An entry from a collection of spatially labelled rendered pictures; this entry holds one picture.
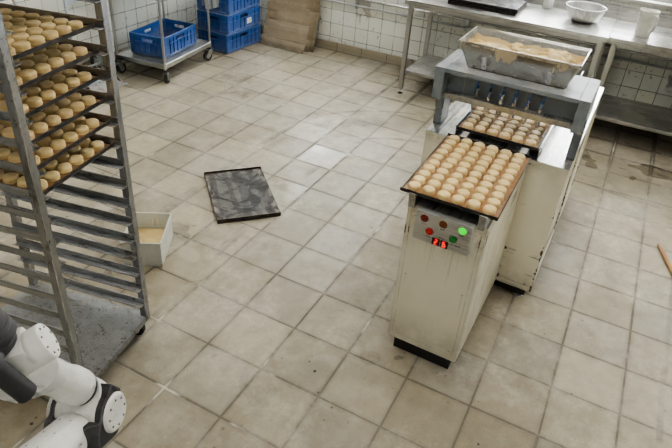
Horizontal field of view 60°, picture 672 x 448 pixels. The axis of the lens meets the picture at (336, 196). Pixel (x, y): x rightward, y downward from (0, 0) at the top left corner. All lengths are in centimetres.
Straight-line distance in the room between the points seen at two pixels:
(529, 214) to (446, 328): 76
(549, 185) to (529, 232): 29
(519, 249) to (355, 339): 97
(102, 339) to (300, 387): 90
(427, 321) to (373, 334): 37
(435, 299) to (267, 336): 85
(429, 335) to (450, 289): 30
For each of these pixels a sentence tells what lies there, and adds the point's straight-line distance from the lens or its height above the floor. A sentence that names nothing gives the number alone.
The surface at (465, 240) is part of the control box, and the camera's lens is 238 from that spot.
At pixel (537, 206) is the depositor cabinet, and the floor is 60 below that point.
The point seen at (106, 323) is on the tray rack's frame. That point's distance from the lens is 291.
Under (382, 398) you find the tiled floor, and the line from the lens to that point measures 275.
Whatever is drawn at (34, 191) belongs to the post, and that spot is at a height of 109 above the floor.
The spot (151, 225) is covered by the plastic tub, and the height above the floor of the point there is 7.
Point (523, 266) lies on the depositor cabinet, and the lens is 326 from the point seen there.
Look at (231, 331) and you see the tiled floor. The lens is 299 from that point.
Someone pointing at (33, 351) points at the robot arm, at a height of 138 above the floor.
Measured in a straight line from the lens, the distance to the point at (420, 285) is 263.
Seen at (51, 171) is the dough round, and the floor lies 106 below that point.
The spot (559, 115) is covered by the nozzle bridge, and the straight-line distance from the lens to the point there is 294.
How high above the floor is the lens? 212
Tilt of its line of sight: 32 degrees down
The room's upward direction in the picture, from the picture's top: 5 degrees clockwise
